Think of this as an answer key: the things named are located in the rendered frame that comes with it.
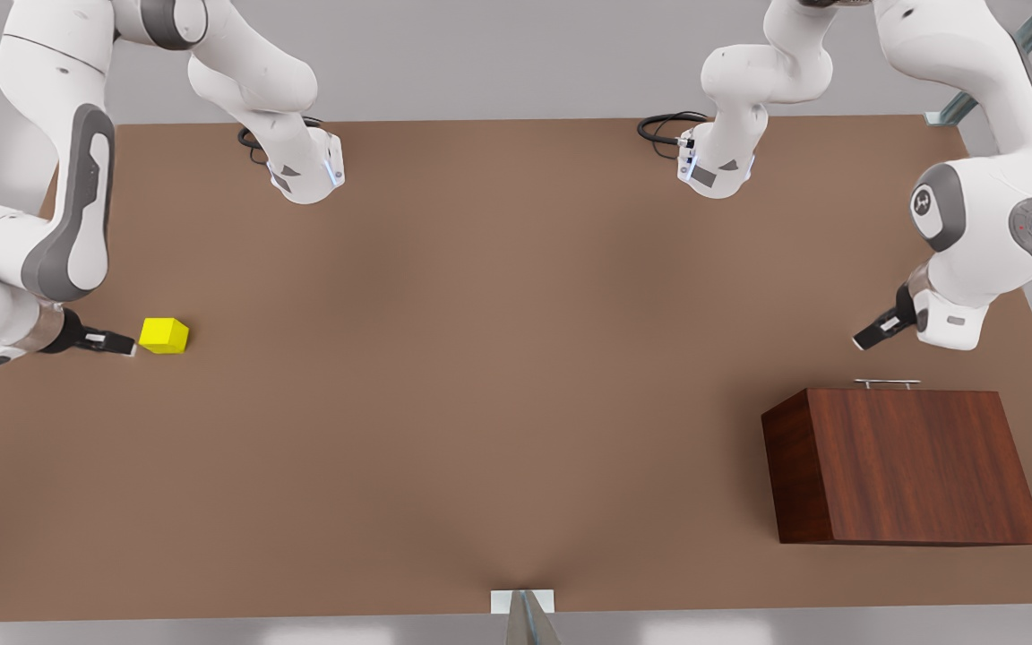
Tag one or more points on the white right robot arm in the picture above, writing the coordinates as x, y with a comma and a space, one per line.
68, 206

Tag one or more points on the dark wooden cabinet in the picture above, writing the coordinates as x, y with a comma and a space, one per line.
906, 466

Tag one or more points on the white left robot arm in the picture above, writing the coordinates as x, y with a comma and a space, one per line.
1000, 107

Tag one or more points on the yellow cube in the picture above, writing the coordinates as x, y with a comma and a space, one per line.
163, 336

